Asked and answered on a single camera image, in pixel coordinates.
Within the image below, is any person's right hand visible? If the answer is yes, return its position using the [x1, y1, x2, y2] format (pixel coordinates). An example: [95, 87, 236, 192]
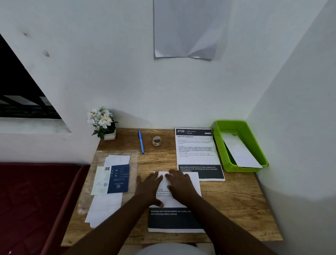
[164, 169, 200, 205]

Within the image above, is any person's left hand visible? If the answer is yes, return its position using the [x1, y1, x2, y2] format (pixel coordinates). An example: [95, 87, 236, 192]
[134, 171, 165, 208]

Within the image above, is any printed paper sheet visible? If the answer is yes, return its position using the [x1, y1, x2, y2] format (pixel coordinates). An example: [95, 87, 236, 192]
[148, 171, 206, 234]
[175, 128, 226, 182]

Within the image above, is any stack of white envelopes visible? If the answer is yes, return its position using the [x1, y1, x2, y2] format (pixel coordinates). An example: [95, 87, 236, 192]
[84, 155, 131, 229]

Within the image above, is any green plastic tray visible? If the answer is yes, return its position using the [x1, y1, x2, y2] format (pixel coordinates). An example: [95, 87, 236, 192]
[212, 120, 269, 173]

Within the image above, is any single white envelope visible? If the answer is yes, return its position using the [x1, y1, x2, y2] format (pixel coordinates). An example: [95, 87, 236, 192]
[222, 132, 264, 168]

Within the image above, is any person's left forearm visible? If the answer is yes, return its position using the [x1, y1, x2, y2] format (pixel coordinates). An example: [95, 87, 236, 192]
[63, 195, 155, 255]

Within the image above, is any person's right forearm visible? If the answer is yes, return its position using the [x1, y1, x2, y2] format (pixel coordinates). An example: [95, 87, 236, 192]
[183, 195, 279, 255]

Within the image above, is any clear plastic bag with card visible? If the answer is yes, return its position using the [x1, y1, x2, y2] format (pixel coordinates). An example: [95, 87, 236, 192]
[77, 150, 140, 215]

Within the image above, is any person's grey shirt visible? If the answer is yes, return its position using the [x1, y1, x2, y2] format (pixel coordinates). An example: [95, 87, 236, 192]
[136, 242, 210, 255]

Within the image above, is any blue and white label card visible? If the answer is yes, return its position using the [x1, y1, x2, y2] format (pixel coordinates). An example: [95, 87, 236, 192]
[91, 164, 131, 196]

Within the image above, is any potted white flower plant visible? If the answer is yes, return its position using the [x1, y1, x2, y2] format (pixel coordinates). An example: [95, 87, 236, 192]
[87, 107, 119, 141]

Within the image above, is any dark red mattress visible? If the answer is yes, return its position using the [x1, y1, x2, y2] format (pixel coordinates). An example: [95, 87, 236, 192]
[0, 162, 91, 255]

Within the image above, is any dark window with grille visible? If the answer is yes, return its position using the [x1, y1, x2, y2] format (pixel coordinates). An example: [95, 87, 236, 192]
[0, 33, 62, 120]

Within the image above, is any white paper sheet on wall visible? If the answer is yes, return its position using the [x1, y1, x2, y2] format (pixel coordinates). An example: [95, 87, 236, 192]
[153, 0, 233, 60]

